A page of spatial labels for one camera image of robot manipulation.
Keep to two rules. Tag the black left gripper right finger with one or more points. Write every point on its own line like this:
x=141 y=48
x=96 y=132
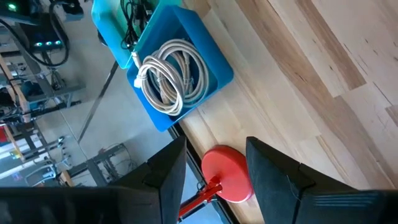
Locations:
x=280 y=186

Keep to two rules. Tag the blue-grey metal table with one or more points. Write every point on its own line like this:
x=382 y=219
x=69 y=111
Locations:
x=56 y=91

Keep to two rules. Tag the teal plastic bin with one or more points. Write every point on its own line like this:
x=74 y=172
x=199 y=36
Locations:
x=109 y=31

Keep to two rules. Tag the red desk lamp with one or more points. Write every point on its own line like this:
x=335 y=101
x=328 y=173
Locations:
x=227 y=174

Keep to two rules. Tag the blue plastic bin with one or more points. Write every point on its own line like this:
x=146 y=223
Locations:
x=214 y=62

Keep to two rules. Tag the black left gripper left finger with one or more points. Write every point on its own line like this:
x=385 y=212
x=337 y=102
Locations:
x=168 y=186

